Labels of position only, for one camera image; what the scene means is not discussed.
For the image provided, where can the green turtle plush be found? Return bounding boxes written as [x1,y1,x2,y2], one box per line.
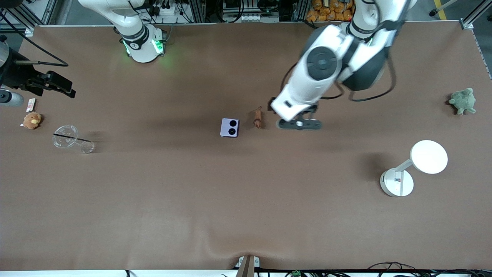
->
[449,88,477,115]

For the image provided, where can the white power strip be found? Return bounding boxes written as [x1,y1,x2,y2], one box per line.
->
[154,4,182,17]

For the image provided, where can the black floor cables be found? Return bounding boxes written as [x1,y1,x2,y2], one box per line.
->
[367,262,417,272]

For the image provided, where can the clear wine glass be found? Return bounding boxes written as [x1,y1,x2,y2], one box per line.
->
[53,125,95,154]

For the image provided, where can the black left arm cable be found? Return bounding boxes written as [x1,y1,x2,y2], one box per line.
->
[282,19,397,103]

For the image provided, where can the pile of orange plush toys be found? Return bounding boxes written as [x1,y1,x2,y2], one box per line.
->
[306,0,353,22]

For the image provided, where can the aluminium frame post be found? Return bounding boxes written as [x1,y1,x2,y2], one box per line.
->
[460,0,492,30]
[0,8,35,37]

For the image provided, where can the lavender flip phone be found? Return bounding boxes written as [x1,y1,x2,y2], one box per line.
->
[220,118,239,138]

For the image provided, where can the white round desk lamp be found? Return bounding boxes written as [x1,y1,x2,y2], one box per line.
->
[380,140,449,197]

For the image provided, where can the thin black stick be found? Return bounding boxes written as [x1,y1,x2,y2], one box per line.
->
[53,133,93,143]

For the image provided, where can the small brown bear plush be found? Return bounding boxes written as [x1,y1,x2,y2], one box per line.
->
[22,112,42,130]

